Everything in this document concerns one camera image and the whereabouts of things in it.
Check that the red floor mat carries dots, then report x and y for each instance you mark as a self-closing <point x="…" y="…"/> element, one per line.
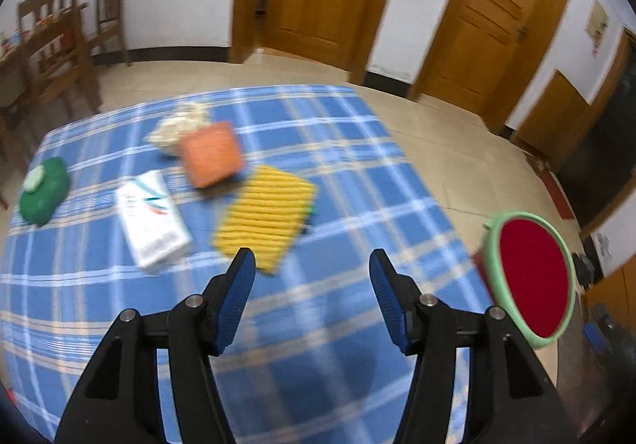
<point x="557" y="195"/>

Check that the wooden dining table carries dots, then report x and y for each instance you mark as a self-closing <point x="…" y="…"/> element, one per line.
<point x="18" y="138"/>

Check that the orange snack packet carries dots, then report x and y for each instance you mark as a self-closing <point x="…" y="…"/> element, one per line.
<point x="211" y="154"/>

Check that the blue plaid tablecloth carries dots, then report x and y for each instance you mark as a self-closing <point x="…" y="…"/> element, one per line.
<point x="312" y="360"/>

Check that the far wooden chair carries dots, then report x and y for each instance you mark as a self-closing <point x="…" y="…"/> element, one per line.
<point x="109" y="24"/>

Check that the wooden chair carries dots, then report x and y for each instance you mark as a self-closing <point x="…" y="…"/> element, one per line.
<point x="56" y="52"/>
<point x="109" y="24"/>

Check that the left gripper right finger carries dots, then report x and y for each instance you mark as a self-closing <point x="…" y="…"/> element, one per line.
<point x="511" y="398"/>

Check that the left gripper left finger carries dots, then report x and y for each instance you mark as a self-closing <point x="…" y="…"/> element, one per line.
<point x="116" y="399"/>

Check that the white tissue box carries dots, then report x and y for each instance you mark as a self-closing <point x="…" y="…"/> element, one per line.
<point x="153" y="227"/>

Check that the green round toy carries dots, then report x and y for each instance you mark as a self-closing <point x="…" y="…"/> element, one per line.
<point x="45" y="187"/>

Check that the small wooden cabinet door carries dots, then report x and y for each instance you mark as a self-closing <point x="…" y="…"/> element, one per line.
<point x="554" y="119"/>

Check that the right wooden door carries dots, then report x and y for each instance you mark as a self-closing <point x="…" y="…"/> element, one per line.
<point x="475" y="50"/>

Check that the white mesh bag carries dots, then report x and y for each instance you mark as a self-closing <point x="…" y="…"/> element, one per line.
<point x="186" y="118"/>

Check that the near wooden chair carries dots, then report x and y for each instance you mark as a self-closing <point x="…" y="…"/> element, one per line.
<point x="56" y="52"/>

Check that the red bin green rim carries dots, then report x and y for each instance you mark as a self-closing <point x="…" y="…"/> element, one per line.
<point x="529" y="272"/>

